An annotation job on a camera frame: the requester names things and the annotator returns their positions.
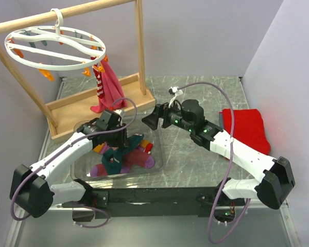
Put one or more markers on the folded red cloth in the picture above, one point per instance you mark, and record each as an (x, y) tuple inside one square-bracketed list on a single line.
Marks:
[(249, 129)]

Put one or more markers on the clear plastic bin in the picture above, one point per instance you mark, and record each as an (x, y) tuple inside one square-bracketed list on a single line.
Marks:
[(82, 167)]

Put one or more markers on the white round sock hanger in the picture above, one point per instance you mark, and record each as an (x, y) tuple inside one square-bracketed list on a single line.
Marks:
[(55, 47)]

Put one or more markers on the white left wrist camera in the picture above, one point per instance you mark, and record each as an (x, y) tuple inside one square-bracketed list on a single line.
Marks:
[(120, 112)]

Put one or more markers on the purple sock with orange cuff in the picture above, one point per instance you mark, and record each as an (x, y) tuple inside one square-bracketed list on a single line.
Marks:
[(136, 157)]

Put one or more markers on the red white striped sock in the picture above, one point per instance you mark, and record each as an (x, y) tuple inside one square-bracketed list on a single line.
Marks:
[(98, 69), (147, 146)]

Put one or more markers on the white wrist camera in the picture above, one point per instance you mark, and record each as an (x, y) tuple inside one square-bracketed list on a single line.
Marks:
[(175, 92), (120, 112)]

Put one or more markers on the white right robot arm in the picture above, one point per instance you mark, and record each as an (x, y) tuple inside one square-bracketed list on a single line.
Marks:
[(273, 178)]

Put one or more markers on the pink sock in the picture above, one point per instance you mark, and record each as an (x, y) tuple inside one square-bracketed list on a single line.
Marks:
[(112, 89)]

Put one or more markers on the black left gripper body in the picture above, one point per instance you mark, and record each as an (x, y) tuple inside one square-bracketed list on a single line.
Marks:
[(117, 138)]

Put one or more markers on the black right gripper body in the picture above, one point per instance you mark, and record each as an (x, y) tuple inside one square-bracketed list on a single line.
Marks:
[(173, 116)]

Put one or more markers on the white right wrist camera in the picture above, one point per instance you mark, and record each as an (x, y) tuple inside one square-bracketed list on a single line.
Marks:
[(175, 92)]

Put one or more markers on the dark teal sock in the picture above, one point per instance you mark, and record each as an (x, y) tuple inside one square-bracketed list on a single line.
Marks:
[(133, 143), (112, 160)]

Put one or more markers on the wooden drying rack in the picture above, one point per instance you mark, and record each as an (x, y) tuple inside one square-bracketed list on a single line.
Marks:
[(64, 114)]

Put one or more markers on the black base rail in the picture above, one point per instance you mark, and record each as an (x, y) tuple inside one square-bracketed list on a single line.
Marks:
[(146, 202)]

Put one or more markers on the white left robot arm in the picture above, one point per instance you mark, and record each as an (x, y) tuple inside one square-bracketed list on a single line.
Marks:
[(33, 187)]

